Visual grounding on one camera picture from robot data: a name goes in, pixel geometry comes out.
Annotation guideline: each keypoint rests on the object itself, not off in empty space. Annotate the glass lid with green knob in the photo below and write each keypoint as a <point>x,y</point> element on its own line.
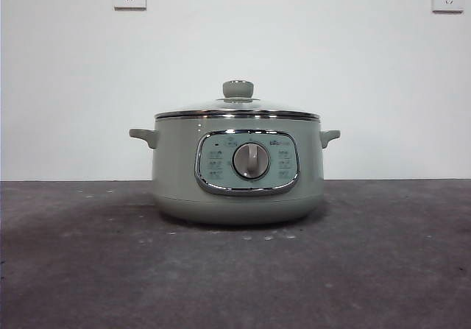
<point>237,88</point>

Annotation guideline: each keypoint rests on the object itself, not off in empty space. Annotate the pale green electric pot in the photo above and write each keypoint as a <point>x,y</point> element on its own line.
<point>176,182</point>

